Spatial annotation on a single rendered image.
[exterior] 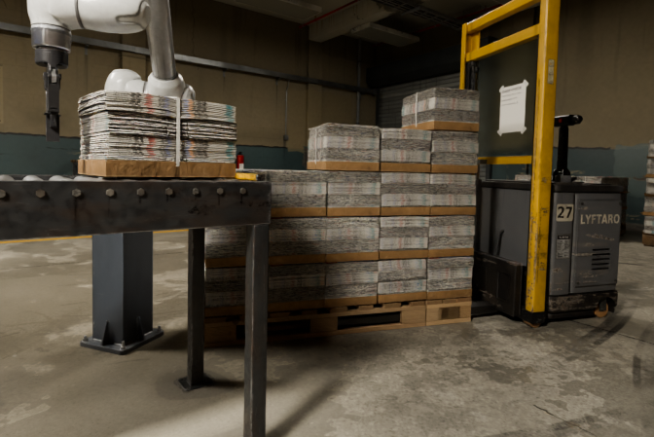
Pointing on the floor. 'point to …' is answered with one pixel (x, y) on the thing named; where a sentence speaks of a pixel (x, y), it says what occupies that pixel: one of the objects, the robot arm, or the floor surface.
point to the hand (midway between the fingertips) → (53, 127)
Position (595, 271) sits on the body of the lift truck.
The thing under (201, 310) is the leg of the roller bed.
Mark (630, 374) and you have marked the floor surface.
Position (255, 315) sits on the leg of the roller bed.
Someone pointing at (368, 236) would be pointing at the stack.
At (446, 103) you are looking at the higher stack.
